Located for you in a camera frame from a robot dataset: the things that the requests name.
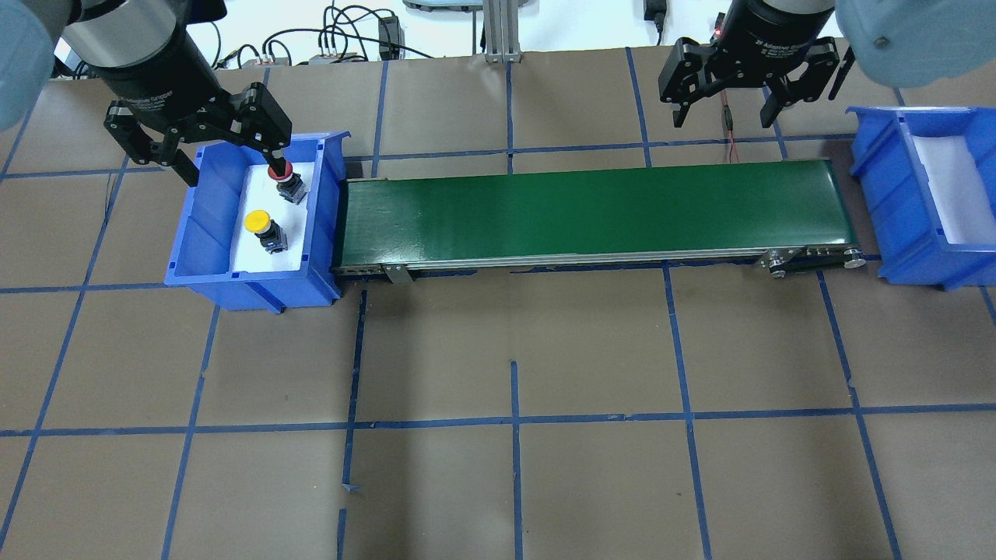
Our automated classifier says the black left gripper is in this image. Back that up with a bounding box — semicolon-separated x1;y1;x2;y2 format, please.
90;14;293;187

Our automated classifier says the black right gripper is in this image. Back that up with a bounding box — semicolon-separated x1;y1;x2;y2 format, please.
658;1;856;128

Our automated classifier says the red push button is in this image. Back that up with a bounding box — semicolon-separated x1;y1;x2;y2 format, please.
268;162;309;205

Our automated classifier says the yellow push button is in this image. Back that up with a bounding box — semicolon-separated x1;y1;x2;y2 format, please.
243;209;289;254

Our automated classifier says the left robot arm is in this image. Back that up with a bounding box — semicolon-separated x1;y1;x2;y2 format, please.
1;1;296;187

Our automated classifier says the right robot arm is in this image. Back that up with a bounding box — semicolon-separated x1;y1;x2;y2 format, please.
658;1;995;128

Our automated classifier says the white foam pad left bin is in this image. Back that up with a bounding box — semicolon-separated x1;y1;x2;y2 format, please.
231;162;318;273

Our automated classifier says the white foam pad bin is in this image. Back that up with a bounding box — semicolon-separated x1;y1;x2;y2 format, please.
231;162;318;273
912;135;995;245

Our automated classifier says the blue left plastic bin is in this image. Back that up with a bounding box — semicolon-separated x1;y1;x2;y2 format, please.
164;131;349;314

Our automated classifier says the blue plastic bin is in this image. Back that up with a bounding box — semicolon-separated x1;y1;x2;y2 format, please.
164;131;349;314
849;107;995;290

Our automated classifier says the green conveyor belt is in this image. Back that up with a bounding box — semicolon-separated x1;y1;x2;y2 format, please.
331;159;867;278

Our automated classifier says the black power adapter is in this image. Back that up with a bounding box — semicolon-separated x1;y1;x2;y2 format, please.
377;16;405;61

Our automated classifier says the blue right plastic bin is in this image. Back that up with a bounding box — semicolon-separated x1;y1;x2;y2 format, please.
849;107;995;290

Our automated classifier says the white foam pad right bin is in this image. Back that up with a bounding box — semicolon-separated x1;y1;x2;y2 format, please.
912;135;995;245

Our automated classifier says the red black wire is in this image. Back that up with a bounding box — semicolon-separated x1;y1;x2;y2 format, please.
714;23;740;164

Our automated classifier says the aluminium profile post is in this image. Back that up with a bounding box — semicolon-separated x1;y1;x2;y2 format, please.
482;0;522;64

